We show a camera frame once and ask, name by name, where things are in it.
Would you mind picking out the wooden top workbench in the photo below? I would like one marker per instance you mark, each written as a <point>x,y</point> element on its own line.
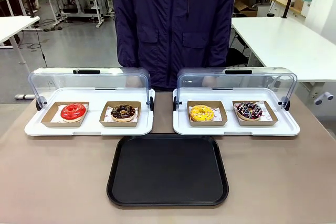
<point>281,1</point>

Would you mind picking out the yellow glazed donut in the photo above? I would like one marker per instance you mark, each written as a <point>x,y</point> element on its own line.
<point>195,115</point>

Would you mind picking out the white display case base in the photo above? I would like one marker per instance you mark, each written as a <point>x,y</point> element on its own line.
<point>94,95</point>
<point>228,94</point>

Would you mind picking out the red glazed donut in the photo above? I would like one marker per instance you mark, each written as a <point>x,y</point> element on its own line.
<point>67,113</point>

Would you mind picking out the person in navy jacket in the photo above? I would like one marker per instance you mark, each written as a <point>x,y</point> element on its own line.
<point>170,24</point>

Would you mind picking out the flattened cardboard box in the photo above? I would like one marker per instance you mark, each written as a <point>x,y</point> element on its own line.
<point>244,7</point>

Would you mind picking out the brown cardboard donut tray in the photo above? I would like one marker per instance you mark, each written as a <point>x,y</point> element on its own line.
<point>105,123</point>
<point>221,119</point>
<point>50,119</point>
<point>270,117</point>

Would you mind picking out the large white table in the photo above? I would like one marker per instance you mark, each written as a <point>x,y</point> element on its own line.
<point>283,43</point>

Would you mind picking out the chocolate donut with sprinkles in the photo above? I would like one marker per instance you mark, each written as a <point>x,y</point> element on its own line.
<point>116,115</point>

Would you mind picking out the black office chair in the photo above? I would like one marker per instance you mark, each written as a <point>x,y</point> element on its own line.
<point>236,56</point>

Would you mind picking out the white table foot caster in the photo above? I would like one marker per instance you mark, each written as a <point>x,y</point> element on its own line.
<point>323,98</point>

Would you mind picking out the purple donut white drizzle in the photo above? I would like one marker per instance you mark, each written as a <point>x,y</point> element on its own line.
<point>242,112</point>

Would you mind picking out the black plastic serving tray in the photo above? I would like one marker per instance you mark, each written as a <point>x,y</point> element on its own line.
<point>168,171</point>

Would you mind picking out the small white table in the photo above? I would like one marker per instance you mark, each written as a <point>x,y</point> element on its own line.
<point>13,26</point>

